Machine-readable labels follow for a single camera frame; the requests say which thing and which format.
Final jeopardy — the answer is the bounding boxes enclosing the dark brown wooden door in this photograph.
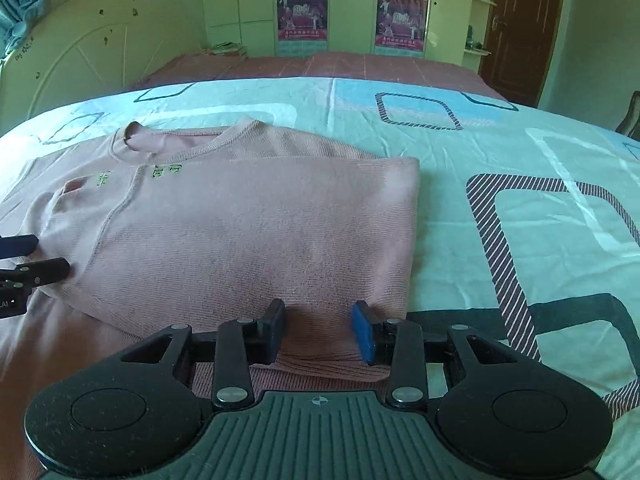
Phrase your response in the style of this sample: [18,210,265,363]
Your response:
[479,0,567,109]

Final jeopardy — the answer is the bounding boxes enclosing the white arched headboard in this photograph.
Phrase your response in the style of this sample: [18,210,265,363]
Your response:
[0,0,212,137]

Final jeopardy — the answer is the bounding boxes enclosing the yellow-green wardrobe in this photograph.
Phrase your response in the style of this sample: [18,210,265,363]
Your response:
[200,0,497,68]

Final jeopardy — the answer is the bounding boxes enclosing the yellow-green corner shelf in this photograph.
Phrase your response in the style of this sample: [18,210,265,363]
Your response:
[462,0,499,57]

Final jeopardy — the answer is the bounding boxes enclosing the pink long-sleeve shirt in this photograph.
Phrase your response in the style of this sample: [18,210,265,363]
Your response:
[0,117,421,480]

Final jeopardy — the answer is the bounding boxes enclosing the light blue curtain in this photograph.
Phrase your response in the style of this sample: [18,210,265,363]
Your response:
[0,0,55,59]

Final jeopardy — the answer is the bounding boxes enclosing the pink figure wall poster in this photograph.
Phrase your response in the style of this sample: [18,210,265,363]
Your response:
[375,0,430,47]
[277,0,330,42]

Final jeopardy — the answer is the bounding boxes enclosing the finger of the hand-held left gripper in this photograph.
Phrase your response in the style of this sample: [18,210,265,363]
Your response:
[0,257,71,289]
[0,234,40,261]

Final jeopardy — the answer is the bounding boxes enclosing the light green patterned bed sheet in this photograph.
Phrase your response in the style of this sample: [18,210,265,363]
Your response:
[0,76,640,480]

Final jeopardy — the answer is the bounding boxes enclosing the dark wooden chair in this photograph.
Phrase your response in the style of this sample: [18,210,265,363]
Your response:
[615,91,640,142]

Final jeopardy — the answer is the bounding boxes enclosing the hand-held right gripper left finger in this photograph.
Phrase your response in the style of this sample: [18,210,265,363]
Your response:
[119,299,287,409]

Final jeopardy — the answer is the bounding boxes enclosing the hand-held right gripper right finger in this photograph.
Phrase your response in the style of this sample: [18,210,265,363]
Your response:
[351,301,517,409]

